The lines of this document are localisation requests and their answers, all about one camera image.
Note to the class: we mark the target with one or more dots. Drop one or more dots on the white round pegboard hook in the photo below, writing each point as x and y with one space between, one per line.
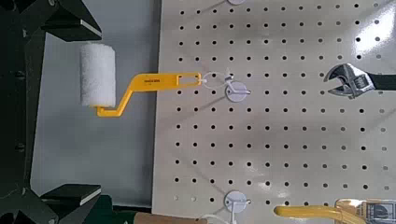
236 1
235 92
235 200

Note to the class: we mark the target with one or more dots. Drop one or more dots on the pliers packaging card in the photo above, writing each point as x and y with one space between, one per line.
384 209

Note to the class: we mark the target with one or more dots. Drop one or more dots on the grey stand panel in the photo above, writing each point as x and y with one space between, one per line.
93 149

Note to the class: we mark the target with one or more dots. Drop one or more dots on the beige perforated pegboard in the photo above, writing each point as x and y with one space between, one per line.
280 140

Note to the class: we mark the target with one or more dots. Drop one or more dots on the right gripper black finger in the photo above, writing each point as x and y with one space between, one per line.
73 196
73 26

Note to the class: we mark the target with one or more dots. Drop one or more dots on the white zip tie loop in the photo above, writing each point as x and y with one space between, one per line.
206 81

